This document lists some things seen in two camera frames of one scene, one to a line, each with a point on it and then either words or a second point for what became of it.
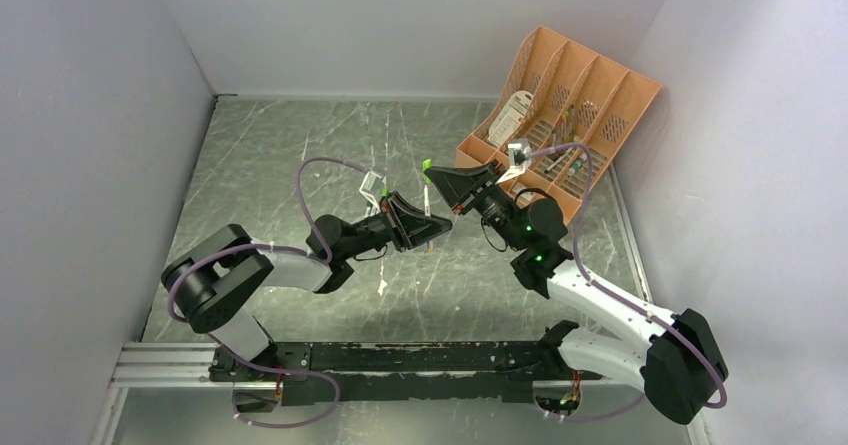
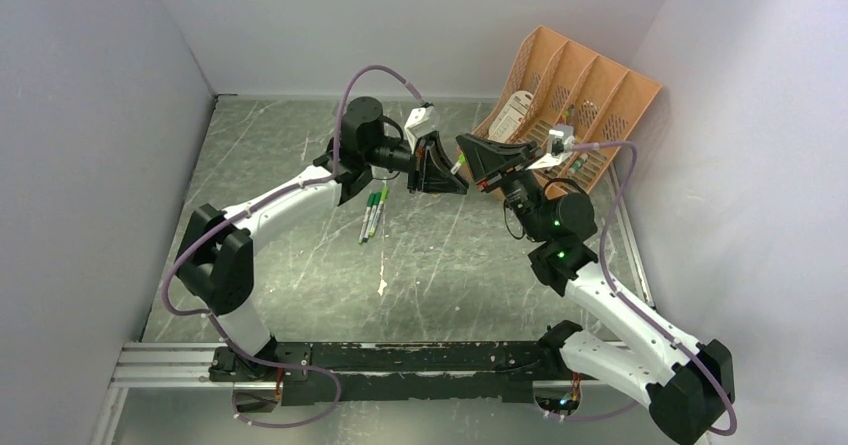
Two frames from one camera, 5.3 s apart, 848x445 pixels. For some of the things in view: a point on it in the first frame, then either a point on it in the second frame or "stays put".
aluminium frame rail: [169, 365] stays put
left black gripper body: [400, 230] -> [422, 167]
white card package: [513, 112] stays put
